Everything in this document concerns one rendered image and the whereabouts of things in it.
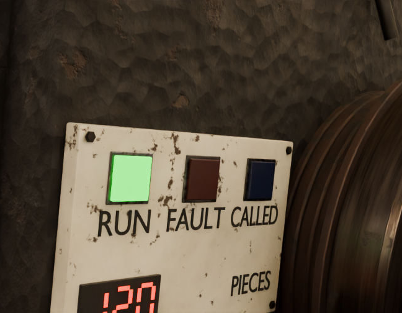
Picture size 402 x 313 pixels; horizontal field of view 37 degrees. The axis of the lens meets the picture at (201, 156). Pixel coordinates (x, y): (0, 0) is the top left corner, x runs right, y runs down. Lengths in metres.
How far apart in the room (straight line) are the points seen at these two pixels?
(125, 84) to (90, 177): 0.09
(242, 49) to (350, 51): 0.19
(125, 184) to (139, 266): 0.07
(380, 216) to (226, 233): 0.14
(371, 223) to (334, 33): 0.25
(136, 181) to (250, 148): 0.14
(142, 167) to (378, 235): 0.22
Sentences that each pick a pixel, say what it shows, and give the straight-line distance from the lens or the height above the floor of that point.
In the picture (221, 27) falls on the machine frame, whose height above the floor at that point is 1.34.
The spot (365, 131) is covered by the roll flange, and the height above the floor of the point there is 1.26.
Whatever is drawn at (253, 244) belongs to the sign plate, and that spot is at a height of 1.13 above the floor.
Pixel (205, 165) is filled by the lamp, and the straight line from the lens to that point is 0.53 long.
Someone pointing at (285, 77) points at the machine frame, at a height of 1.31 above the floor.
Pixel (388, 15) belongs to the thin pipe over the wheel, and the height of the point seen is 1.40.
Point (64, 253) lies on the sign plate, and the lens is 0.47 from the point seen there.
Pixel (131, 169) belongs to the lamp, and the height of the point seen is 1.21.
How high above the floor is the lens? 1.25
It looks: 3 degrees down
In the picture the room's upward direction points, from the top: 6 degrees clockwise
